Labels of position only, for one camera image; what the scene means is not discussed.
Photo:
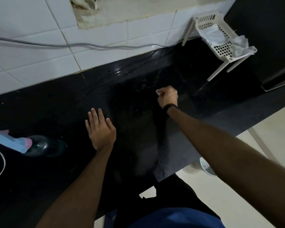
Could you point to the person's right hand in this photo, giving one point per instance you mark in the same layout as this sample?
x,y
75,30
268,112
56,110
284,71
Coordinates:
x,y
168,97

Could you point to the person's left hand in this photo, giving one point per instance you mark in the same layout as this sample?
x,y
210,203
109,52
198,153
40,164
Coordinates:
x,y
101,135

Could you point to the person's left thumb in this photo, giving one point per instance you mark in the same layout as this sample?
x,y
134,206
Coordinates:
x,y
111,125

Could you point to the person's left middle finger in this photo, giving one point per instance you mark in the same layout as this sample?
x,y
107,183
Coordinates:
x,y
93,116

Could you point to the person's right fingers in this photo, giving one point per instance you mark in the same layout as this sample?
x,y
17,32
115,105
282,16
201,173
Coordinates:
x,y
165,90

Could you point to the small white tissue wad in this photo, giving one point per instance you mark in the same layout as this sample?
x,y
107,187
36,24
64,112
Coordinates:
x,y
158,92

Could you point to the person's right forearm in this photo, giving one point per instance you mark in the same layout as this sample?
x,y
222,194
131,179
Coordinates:
x,y
228,159

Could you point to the person's left forearm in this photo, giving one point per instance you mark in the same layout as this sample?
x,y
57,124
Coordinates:
x,y
80,187

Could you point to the black wristband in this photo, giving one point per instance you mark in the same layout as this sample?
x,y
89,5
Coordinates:
x,y
169,107

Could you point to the white plastic basket rack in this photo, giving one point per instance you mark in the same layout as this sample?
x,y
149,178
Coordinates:
x,y
222,48

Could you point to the white crumpled cloth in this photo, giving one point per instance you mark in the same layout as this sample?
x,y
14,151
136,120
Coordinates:
x,y
215,35

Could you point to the white round floor object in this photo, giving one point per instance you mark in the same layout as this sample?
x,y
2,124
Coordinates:
x,y
206,167

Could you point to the person's black shirt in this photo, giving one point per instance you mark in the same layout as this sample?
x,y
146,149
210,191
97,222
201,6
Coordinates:
x,y
171,194

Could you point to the white table leg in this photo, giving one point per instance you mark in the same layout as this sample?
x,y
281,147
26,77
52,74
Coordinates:
x,y
262,144

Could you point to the black appliance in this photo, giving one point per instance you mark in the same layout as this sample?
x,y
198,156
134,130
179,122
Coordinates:
x,y
263,33

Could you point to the person's blue shorts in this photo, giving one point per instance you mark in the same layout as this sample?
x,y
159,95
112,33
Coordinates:
x,y
178,219

